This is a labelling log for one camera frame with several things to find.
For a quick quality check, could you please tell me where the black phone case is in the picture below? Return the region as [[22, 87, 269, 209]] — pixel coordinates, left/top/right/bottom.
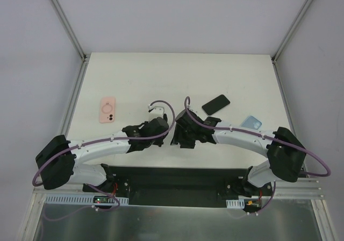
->
[[170, 123, 185, 145]]

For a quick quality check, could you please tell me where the pink phone case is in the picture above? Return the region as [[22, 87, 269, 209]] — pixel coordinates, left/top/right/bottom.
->
[[99, 96, 116, 123]]

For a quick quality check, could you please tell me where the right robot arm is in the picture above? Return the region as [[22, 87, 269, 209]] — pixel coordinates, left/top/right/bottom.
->
[[171, 111, 306, 197]]

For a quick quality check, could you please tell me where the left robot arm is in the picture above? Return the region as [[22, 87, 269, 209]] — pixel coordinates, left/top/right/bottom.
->
[[35, 117, 170, 192]]

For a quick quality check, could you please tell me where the bare phone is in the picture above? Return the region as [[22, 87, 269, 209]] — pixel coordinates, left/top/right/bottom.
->
[[202, 94, 231, 116]]

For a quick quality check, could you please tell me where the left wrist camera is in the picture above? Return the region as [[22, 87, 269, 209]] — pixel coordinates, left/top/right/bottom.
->
[[148, 105, 168, 122]]

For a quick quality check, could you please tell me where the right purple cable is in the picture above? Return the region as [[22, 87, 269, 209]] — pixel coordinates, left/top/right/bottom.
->
[[183, 96, 331, 220]]

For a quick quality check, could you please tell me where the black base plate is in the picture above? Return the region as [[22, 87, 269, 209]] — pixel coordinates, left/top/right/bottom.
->
[[97, 166, 273, 208]]

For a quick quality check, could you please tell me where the right white cable duct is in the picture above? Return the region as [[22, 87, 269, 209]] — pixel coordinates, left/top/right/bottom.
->
[[226, 199, 245, 209]]

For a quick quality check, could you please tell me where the white cable duct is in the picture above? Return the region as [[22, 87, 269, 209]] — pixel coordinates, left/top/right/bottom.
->
[[45, 194, 129, 206], [226, 199, 245, 209]]

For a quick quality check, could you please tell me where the left white cable duct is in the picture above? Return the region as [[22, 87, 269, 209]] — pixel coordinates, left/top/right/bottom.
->
[[45, 194, 129, 206]]

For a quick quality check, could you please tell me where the aluminium frame rail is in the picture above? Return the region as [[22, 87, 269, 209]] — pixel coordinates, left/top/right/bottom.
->
[[33, 178, 325, 200]]

